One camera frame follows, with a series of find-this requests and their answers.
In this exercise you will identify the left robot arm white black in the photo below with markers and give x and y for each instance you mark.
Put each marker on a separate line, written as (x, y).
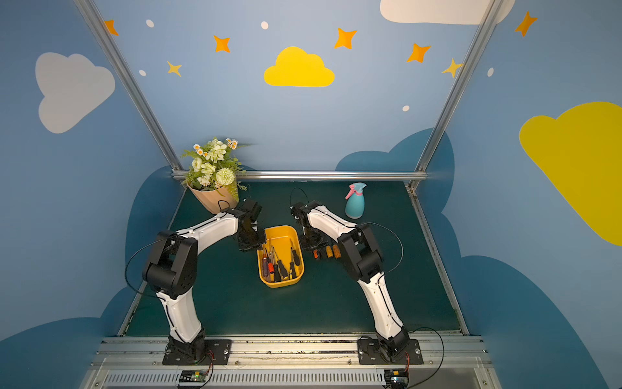
(172, 267)

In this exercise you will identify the terracotta flower pot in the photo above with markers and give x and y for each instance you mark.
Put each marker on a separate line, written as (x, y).
(216, 201)

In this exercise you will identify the right controller board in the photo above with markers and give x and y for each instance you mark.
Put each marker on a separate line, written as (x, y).
(396, 379)

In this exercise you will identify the controller board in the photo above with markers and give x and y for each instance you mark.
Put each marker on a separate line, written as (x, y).
(193, 378)
(396, 379)

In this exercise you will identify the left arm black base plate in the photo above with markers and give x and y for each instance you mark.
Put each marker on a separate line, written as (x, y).
(201, 352)

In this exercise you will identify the aluminium back frame bar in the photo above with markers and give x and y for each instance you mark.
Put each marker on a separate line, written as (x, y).
(313, 176)

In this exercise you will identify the yellow plastic storage box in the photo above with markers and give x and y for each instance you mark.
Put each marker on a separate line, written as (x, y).
(280, 259)

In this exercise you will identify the aluminium front rail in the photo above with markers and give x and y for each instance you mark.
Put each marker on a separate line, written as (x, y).
(294, 361)

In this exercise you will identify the artificial white green flowers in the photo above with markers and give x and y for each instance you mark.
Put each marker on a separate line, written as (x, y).
(213, 167)

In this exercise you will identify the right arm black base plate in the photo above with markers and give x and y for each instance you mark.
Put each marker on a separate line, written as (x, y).
(370, 352)

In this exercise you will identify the left controller board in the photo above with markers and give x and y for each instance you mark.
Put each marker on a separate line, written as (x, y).
(193, 378)

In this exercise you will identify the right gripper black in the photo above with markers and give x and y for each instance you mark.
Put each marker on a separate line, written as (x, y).
(311, 238)

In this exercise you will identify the teal spray bottle pink trigger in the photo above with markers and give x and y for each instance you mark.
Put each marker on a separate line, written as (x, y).
(355, 201)

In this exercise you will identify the left aluminium frame post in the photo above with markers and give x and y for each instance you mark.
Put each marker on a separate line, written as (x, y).
(105, 39)

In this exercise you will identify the aluminium frame post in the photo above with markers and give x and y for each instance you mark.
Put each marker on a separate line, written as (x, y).
(471, 60)
(105, 39)

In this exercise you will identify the right aluminium frame post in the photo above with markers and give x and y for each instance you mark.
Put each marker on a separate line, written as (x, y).
(471, 60)

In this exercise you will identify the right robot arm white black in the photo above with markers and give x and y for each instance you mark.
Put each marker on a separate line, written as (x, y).
(362, 258)

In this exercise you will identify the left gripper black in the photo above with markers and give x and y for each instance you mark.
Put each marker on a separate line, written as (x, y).
(250, 239)

